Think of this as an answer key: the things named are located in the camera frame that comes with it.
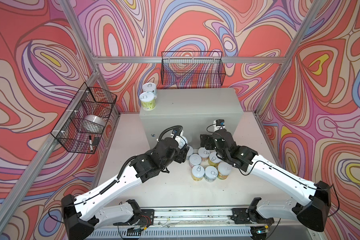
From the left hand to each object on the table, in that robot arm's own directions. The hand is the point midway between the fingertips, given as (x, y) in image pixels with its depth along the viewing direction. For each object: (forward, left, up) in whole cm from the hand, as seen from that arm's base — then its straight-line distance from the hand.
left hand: (184, 144), depth 70 cm
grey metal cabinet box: (+14, -5, +8) cm, 17 cm away
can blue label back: (+9, -4, -22) cm, 24 cm away
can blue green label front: (-6, -15, -21) cm, 27 cm away
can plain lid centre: (+3, -6, -21) cm, 23 cm away
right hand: (+6, -13, -3) cm, 14 cm away
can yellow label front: (-5, -8, -22) cm, 24 cm away
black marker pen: (+2, +46, -1) cm, 46 cm away
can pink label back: (+7, -12, -21) cm, 26 cm away
